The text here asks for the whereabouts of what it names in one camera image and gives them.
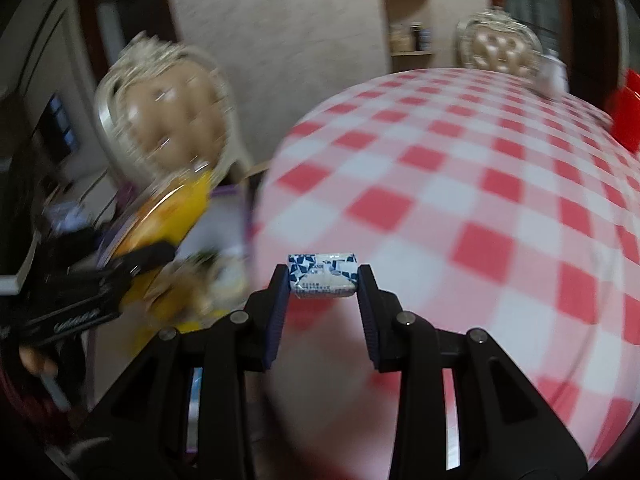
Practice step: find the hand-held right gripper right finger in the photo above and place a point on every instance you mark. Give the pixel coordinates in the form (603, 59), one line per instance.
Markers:
(369, 310)

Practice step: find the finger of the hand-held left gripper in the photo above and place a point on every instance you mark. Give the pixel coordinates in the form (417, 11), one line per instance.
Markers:
(147, 257)

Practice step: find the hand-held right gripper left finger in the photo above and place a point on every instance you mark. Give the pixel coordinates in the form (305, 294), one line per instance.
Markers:
(277, 310)

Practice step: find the blue white patterned candy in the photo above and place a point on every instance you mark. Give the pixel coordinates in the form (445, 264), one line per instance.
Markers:
(322, 272)

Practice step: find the yellow bread packet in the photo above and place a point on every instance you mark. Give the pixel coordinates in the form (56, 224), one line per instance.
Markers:
(190, 205)

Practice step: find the clear pale crinkled packet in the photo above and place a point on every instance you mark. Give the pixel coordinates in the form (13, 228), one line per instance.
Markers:
(215, 280)

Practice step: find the person's left hand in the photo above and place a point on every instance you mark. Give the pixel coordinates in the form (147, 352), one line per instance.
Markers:
(31, 359)

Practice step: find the pink white checkered tablecloth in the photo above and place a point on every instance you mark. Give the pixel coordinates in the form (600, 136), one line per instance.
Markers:
(450, 210)

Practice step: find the beige tufted ornate chair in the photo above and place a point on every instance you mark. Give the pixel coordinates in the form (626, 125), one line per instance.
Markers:
(165, 115)
(500, 45)

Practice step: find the black appliance blue display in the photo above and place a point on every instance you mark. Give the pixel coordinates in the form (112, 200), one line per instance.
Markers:
(55, 120)

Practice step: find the clear bag of grain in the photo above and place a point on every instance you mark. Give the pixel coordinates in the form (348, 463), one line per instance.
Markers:
(398, 37)

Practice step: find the small blue box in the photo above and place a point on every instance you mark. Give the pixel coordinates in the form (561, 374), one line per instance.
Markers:
(426, 37)

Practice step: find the white ceramic teapot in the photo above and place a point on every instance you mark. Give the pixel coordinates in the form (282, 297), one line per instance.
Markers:
(550, 75)

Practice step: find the red thermos jug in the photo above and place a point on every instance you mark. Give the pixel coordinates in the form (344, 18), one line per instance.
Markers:
(627, 110)

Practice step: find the dark wooden glass door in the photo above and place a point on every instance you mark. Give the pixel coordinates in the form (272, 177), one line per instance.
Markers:
(575, 10)

